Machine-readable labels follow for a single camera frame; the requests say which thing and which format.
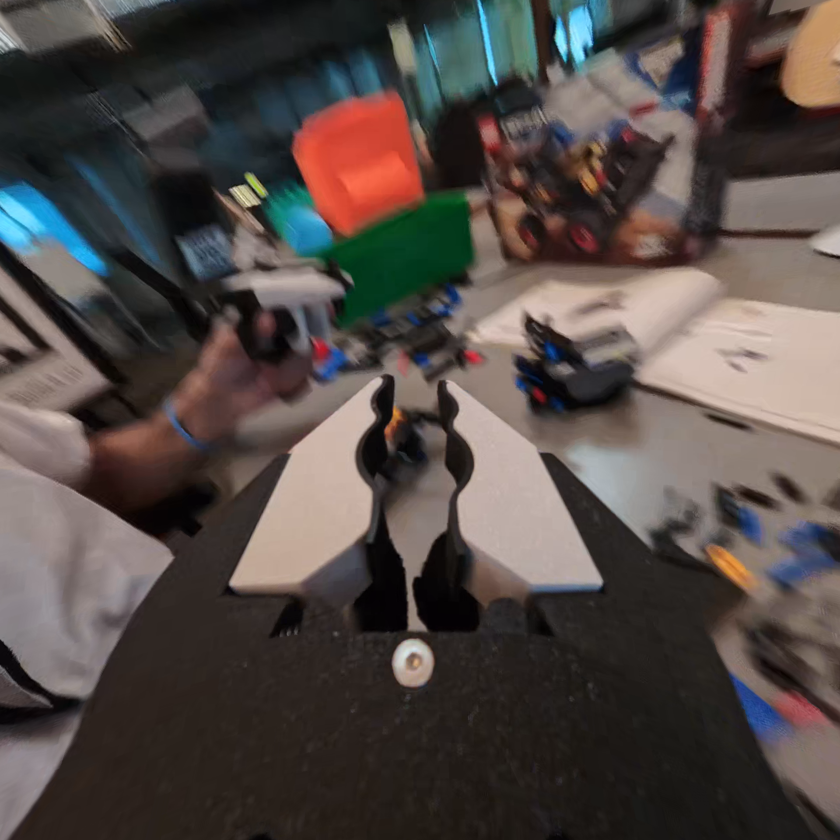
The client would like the lego instruction booklet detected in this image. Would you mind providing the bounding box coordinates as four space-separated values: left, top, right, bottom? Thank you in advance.
471 268 840 448

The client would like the lego set box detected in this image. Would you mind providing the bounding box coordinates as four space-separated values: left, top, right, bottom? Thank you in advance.
484 62 731 265

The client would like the blue ball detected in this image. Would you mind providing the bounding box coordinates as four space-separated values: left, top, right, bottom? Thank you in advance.
287 203 336 258

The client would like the person's left hand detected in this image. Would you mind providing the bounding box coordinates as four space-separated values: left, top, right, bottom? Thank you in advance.
187 307 315 444

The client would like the orange block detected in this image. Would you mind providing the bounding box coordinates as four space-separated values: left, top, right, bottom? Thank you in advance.
291 91 427 238

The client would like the pile of small lego pins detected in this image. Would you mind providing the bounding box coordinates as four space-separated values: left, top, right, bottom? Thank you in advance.
648 469 840 657

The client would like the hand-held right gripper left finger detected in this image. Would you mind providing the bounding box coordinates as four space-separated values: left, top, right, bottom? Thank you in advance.
230 375 409 632

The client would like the white printed board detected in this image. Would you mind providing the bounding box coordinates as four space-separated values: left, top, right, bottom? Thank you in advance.
0 246 114 411

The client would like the person's white clothing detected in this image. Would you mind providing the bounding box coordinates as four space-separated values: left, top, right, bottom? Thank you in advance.
0 399 177 840

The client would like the small orange lego beam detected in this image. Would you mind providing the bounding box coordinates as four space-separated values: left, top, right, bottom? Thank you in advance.
703 543 759 593

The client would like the person's left forearm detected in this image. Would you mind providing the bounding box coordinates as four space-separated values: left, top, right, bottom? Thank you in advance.
87 403 212 521

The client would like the grey and black lego assembly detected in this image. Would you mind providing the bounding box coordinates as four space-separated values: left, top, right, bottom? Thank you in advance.
514 314 639 414

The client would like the green box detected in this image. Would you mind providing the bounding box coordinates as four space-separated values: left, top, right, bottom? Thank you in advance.
320 192 475 327

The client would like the black frame brick assembly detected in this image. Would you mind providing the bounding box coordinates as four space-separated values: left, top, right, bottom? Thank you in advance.
314 284 488 383

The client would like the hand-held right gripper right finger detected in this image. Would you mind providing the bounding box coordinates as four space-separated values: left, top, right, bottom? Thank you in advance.
413 379 603 629

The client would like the blue wristband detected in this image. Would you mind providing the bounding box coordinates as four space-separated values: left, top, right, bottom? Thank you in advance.
161 398 215 455

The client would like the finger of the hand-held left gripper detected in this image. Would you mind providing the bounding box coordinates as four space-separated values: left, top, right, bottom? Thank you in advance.
223 269 356 311

